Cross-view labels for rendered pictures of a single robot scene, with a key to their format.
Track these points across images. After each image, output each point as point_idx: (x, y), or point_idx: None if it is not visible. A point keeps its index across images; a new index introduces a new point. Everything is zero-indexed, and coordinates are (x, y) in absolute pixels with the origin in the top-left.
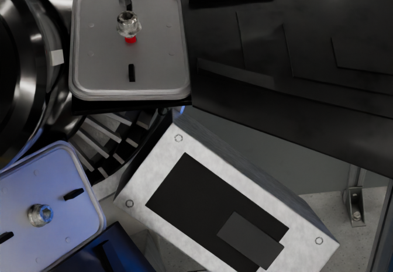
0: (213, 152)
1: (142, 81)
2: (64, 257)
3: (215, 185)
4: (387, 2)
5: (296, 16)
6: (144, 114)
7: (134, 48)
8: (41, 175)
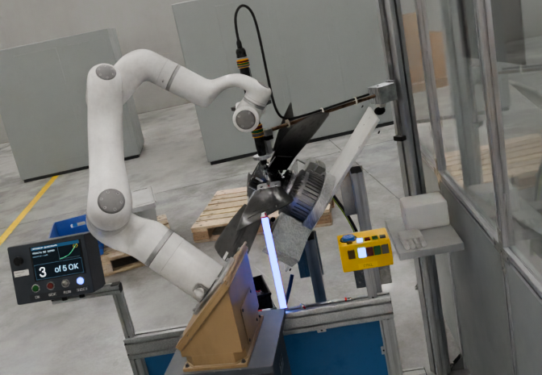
0: (278, 219)
1: (260, 188)
2: None
3: (275, 224)
4: (273, 199)
5: (270, 193)
6: (300, 220)
7: (266, 186)
8: None
